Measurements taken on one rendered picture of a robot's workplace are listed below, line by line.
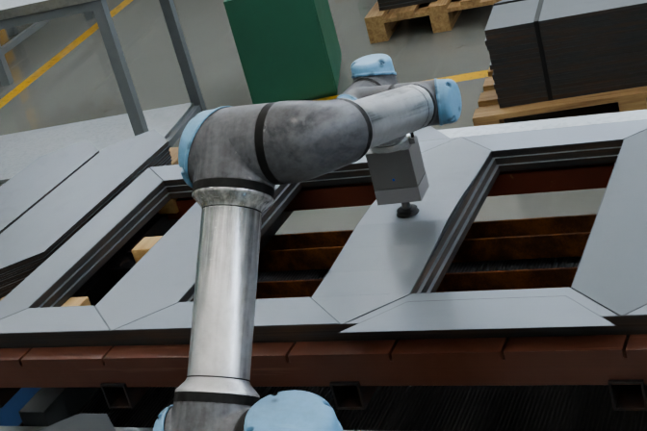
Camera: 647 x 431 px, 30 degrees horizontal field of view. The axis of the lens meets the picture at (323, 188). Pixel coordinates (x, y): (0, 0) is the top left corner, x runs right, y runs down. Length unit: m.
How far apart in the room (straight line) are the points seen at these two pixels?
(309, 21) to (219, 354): 4.18
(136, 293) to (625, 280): 0.90
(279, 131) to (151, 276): 0.75
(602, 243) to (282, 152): 0.62
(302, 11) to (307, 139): 4.09
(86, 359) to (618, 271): 0.92
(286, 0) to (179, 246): 3.40
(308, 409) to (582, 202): 2.72
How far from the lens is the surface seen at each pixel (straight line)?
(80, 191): 2.91
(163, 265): 2.35
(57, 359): 2.21
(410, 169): 2.17
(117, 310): 2.23
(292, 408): 1.57
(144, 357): 2.11
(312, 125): 1.64
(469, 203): 2.28
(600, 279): 1.91
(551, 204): 4.21
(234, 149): 1.66
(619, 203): 2.14
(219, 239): 1.66
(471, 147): 2.50
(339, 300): 2.02
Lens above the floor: 1.78
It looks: 22 degrees down
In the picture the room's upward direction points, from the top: 15 degrees counter-clockwise
